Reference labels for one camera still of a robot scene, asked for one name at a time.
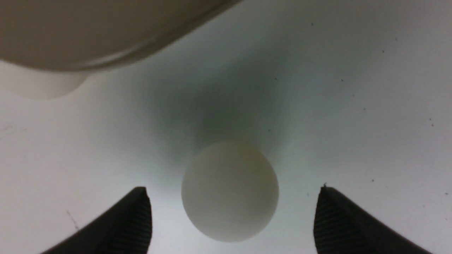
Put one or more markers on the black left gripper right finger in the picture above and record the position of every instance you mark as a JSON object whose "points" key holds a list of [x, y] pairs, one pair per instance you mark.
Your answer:
{"points": [[343, 227]]}

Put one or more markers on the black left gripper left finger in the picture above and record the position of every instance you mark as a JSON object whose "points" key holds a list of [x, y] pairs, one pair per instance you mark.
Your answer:
{"points": [[125, 228]]}

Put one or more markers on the plain white ping-pong ball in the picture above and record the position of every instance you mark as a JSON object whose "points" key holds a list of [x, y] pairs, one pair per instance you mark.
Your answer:
{"points": [[230, 191]]}

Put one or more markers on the white ping-pong ball with logo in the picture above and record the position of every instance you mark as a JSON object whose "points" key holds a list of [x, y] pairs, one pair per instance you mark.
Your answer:
{"points": [[37, 84]]}

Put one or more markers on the tan plastic bin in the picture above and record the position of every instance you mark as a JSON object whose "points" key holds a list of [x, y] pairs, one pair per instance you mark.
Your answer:
{"points": [[84, 35]]}

